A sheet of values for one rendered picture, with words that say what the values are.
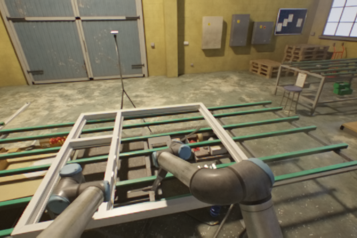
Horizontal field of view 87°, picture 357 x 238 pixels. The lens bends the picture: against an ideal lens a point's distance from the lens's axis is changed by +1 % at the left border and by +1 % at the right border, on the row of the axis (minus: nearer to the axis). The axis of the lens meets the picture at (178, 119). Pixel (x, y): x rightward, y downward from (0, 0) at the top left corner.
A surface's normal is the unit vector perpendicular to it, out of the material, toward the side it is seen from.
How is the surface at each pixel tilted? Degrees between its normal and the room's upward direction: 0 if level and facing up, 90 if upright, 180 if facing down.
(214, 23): 90
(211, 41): 90
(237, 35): 90
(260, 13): 90
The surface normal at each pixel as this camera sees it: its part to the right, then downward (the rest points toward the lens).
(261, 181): 0.34, -0.17
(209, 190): -0.47, -0.11
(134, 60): 0.22, 0.45
